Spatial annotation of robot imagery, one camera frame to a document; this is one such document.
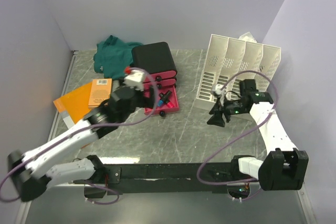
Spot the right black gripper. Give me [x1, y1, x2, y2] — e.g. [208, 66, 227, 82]
[206, 95, 247, 127]

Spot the orange book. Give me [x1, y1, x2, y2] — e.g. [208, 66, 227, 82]
[88, 78, 113, 109]

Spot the blue highlighter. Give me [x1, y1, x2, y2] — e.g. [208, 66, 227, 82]
[157, 90, 172, 106]

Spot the black drawer organizer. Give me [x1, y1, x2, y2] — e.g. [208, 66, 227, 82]
[130, 42, 177, 72]

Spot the pink highlighter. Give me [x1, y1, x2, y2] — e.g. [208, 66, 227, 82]
[164, 100, 175, 108]

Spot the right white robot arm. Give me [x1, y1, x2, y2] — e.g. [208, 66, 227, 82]
[207, 79, 309, 191]

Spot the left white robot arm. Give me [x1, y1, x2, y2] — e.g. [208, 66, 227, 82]
[7, 80, 159, 202]

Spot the green cloth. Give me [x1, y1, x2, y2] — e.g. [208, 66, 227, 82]
[93, 35, 142, 80]

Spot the orange folder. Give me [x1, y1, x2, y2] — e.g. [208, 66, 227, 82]
[54, 81, 94, 128]

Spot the white file rack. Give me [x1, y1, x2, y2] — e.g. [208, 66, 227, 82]
[195, 34, 281, 111]

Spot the black base beam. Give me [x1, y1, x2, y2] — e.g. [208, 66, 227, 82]
[87, 163, 227, 194]

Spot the white crumpled paper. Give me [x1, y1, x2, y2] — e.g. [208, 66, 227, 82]
[238, 32, 257, 43]

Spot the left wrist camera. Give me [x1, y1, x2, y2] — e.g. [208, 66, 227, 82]
[123, 67, 146, 91]

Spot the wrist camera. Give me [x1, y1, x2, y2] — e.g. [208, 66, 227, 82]
[123, 67, 146, 91]
[211, 84, 226, 106]

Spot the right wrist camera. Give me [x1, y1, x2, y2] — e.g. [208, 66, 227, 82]
[211, 84, 226, 106]

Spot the aluminium rail frame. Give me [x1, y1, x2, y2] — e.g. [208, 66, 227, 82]
[13, 49, 316, 224]

